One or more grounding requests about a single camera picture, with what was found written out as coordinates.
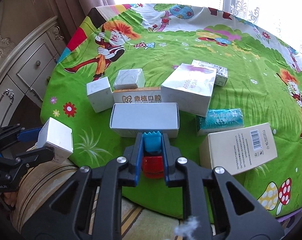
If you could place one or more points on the striped beige sofa cushion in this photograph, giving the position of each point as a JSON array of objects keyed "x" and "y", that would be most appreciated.
[{"x": 42, "y": 181}]

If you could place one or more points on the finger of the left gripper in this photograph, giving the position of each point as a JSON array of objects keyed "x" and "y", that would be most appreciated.
[
  {"x": 11, "y": 169},
  {"x": 10, "y": 135}
]

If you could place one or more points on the white ornate cabinet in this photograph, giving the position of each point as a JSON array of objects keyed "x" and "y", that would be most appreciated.
[{"x": 25, "y": 72}]

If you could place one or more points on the blue and red toy block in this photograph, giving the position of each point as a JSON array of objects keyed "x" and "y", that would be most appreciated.
[{"x": 152, "y": 163}]

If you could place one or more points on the cream barcode box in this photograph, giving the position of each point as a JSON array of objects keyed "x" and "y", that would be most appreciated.
[{"x": 238, "y": 150}]

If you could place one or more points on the cartoon green tablecloth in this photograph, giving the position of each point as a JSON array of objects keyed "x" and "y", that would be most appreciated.
[{"x": 264, "y": 81}]

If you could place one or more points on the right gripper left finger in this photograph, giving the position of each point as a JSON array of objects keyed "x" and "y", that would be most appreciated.
[{"x": 88, "y": 204}]

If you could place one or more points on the small silver-white box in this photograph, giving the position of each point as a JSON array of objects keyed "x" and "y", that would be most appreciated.
[{"x": 129, "y": 78}]

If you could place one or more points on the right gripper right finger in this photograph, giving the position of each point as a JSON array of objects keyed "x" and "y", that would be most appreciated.
[{"x": 215, "y": 204}]

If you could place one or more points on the teal tissue pack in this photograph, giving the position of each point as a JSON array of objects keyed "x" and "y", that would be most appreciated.
[{"x": 218, "y": 120}]

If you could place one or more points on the orange dental logo box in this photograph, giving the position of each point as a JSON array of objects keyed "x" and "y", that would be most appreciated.
[{"x": 137, "y": 95}]

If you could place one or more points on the white lace curtain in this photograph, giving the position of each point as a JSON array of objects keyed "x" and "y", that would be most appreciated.
[{"x": 283, "y": 18}]

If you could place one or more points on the small white box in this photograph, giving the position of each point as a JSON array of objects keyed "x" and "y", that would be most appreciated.
[{"x": 58, "y": 136}]

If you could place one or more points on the long grey-white box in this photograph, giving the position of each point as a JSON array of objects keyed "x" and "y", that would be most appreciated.
[{"x": 128, "y": 119}]

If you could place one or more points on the white patterned flat box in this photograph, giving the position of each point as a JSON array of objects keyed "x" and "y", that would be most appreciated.
[{"x": 221, "y": 75}]

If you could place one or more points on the large white pink box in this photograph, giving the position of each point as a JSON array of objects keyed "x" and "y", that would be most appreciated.
[{"x": 190, "y": 87}]

